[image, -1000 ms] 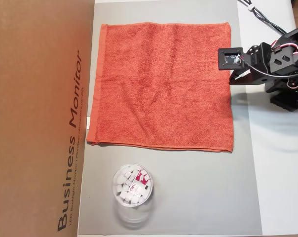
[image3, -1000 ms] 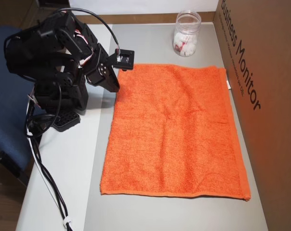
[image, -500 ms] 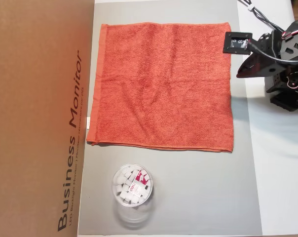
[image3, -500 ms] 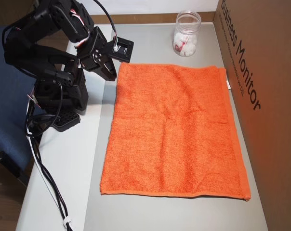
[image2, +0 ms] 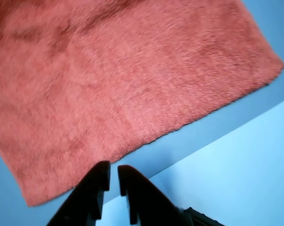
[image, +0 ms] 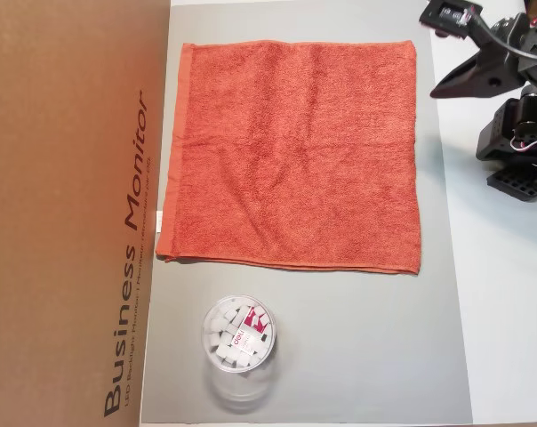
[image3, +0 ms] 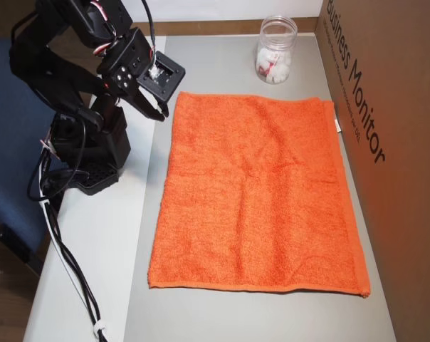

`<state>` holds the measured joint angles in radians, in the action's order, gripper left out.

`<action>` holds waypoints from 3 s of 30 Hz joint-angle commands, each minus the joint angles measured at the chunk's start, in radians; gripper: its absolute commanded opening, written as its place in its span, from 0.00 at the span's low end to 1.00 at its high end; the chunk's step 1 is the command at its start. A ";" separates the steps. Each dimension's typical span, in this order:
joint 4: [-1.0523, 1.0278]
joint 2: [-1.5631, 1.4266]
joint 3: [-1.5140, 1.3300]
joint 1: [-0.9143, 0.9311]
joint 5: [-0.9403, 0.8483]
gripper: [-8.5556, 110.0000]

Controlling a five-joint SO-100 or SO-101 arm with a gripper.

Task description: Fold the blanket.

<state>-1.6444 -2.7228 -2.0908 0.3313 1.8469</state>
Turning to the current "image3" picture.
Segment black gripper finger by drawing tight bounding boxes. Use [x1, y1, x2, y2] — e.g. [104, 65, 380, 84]
[153, 100, 171, 119]
[127, 88, 165, 123]

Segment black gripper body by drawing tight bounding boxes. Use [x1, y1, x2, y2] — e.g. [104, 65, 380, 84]
[96, 28, 158, 98]

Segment orange terry towel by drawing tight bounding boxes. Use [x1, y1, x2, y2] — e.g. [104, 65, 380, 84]
[147, 90, 372, 299]

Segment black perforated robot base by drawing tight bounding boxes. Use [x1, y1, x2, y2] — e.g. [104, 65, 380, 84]
[47, 105, 132, 197]

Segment red white paper insert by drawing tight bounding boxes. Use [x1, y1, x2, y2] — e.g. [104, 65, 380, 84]
[256, 49, 283, 78]

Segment clear plastic jar white cubes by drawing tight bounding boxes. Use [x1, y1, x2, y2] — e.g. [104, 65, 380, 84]
[254, 14, 297, 86]

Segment blue chair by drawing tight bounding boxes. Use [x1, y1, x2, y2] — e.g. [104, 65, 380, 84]
[0, 37, 68, 277]

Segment grey table mat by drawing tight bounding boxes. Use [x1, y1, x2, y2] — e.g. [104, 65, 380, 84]
[123, 33, 397, 342]

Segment brown cardboard monitor box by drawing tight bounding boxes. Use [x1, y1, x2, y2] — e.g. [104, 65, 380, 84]
[320, 0, 430, 342]

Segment red white servo wire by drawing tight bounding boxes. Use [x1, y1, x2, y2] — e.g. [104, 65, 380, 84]
[90, 0, 122, 58]

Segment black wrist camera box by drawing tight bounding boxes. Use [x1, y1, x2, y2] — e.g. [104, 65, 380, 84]
[136, 51, 187, 105]

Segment thin black camera cable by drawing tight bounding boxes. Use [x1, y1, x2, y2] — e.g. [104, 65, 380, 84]
[140, 0, 158, 58]

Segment black power cable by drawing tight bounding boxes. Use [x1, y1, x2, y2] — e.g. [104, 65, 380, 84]
[26, 117, 105, 342]
[36, 170, 109, 342]

